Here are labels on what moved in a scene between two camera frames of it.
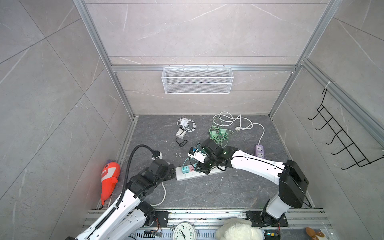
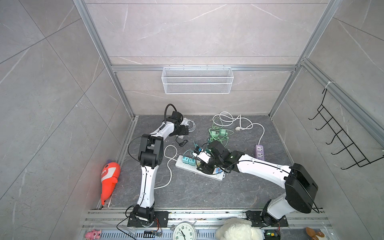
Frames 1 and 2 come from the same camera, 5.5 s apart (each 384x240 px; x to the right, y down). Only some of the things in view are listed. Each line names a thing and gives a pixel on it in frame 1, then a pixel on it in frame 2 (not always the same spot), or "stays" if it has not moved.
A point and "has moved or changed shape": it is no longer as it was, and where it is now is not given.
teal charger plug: x=185 y=169 has moved or changed shape
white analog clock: x=184 y=230 stays
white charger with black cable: x=180 y=134 stays
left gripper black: x=170 y=175 → x=184 y=132
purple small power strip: x=259 y=151 stays
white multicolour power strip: x=192 y=173 has moved or changed shape
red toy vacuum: x=110 y=173 stays
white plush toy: x=236 y=228 stays
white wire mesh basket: x=198 y=80 stays
